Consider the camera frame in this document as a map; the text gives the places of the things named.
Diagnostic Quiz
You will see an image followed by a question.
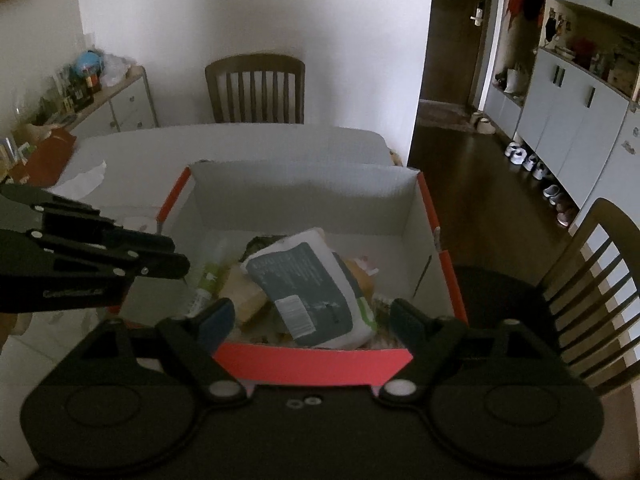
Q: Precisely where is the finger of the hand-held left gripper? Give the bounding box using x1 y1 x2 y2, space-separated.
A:
30 233 192 281
30 201 177 257

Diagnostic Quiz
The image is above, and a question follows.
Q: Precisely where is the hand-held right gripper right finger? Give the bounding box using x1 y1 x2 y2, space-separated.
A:
376 298 553 405

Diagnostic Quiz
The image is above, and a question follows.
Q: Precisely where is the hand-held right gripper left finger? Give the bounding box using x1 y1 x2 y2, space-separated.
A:
80 297 249 406

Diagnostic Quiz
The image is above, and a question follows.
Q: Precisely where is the tan cardboard packet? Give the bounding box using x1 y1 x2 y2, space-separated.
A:
222 264 271 325

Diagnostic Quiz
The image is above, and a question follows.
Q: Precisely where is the white green lotion tube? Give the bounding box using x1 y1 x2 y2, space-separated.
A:
187 240 228 318

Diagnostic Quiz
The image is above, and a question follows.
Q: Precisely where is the white green wet wipes packet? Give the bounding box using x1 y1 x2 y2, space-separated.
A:
240 227 379 348

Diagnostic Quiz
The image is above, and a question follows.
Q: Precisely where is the red cardboard box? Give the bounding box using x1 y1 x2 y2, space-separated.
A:
156 160 468 387

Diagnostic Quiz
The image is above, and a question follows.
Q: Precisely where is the person's left hand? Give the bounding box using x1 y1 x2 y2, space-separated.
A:
0 313 31 351

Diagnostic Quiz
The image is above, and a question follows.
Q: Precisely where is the white paper sheet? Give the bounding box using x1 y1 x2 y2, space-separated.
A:
52 160 108 196

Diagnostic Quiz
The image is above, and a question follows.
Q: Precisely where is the white wooden sideboard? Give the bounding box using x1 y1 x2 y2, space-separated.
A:
55 65 158 136

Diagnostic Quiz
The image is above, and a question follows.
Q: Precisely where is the white plastic bag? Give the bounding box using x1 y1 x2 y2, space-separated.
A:
101 54 133 86

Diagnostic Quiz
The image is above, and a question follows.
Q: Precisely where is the blue globe toy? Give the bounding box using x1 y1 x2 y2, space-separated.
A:
75 51 103 78

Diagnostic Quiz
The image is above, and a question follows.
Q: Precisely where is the wooden slat-back chair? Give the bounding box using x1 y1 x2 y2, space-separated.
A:
452 198 640 396
205 53 306 125

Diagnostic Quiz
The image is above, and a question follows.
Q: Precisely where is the row of shoes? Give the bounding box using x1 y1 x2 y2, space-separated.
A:
505 142 576 228

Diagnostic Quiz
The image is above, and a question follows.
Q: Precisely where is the dark wooden door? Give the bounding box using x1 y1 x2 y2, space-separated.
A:
431 0 501 116

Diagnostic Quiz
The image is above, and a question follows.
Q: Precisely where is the grey wall cabinet unit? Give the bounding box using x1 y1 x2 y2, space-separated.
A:
482 0 640 216

